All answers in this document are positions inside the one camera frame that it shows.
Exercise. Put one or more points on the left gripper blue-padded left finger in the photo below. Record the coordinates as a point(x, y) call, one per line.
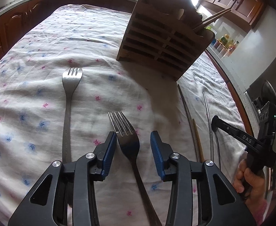
point(100, 166)

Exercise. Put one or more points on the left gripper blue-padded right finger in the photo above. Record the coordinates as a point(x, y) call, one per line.
point(161, 154)

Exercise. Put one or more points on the dark steel fork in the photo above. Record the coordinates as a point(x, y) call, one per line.
point(129, 144)

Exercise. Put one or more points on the lower wooden kitchen cabinets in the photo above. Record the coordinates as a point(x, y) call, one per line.
point(17, 19)

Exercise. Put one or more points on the right hand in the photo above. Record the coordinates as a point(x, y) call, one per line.
point(256, 200)

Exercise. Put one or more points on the wooden chopstick on cloth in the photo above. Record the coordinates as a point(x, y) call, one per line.
point(199, 146)

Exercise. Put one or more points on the dark steel chopstick on cloth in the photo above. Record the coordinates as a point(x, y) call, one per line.
point(190, 123)

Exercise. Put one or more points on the floral white tablecloth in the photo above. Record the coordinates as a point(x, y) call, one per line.
point(32, 101)

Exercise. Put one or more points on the light steel fork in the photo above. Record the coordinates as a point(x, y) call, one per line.
point(70, 80)

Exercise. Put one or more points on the wooden utensil holder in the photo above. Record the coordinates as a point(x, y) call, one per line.
point(160, 35)

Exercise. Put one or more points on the yellow oil bottle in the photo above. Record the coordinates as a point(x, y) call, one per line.
point(224, 39)

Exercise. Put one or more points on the wooden chopstick in holder right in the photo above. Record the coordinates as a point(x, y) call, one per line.
point(210, 19)

